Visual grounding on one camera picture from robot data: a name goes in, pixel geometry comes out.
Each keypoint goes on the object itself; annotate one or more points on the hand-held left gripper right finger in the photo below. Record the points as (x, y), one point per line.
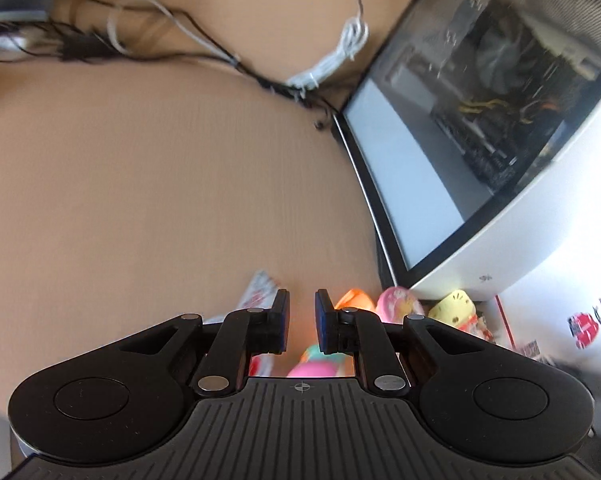
(324, 320)

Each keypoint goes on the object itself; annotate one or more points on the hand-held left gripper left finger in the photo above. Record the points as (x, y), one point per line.
(282, 320)

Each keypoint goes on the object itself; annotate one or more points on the white snack bag with label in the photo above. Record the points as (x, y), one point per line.
(258, 292)

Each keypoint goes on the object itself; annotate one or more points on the orange pumpkin toy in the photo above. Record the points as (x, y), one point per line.
(355, 299)

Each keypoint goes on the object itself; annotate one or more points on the pink and green squishy toy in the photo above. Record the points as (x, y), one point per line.
(320, 362)

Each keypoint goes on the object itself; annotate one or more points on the pink round toy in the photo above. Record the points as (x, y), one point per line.
(399, 304)

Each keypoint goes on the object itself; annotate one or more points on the yellow squishy toy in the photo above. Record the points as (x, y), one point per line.
(455, 307)

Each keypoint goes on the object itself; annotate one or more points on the white computer case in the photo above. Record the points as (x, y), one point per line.
(480, 125)

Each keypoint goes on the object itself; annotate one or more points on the black power adapter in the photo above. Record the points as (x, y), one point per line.
(85, 47)

